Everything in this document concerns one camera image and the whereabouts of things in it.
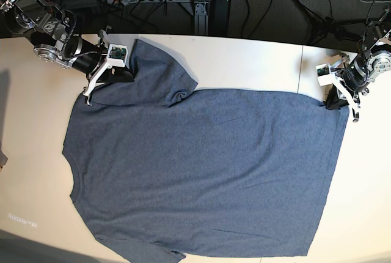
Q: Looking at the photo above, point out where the blue heathered T-shirt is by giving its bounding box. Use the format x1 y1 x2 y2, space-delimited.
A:
62 40 349 262

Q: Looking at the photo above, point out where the black tripod stand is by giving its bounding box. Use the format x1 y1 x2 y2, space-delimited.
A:
268 0 391 46

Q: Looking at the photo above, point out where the black power adapter brick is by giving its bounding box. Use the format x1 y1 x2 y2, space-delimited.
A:
208 0 231 37

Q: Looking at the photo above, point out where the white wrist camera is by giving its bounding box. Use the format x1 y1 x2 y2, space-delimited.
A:
316 63 332 86
106 44 128 67

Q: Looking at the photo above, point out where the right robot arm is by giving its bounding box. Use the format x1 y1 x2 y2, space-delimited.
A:
1 0 136 105

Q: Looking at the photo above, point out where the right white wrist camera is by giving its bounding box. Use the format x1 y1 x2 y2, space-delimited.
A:
106 44 128 67

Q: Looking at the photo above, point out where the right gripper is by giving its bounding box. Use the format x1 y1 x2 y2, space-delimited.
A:
82 30 134 106

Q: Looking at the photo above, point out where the white label sticker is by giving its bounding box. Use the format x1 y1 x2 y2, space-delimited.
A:
7 213 38 228

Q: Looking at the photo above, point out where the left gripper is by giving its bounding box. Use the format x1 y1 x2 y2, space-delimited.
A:
324 53 360 122

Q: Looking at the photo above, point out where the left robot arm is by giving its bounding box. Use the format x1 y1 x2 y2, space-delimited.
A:
316 7 390 122

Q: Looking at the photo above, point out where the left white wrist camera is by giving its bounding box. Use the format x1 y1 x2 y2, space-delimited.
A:
316 63 332 86

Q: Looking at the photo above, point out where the grey object at table edge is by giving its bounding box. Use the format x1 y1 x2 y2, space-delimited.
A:
0 150 8 171

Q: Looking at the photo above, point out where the aluminium frame post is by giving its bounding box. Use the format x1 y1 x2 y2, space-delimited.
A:
194 0 210 36

